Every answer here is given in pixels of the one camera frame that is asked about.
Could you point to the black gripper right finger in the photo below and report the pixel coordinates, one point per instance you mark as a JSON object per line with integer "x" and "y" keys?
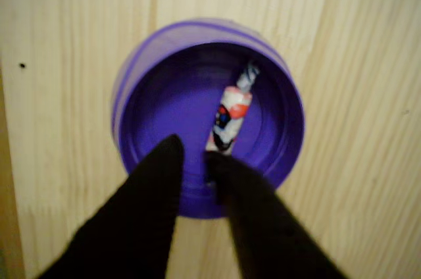
{"x": 269, "y": 236}

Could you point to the black ribbed gripper left finger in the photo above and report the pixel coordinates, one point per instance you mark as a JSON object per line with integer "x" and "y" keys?
{"x": 131, "y": 226}

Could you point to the red white candy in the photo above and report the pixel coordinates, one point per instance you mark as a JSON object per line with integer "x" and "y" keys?
{"x": 230, "y": 114}

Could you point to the purple plastic bowl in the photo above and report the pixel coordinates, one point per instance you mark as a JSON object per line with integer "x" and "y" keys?
{"x": 164, "y": 101}

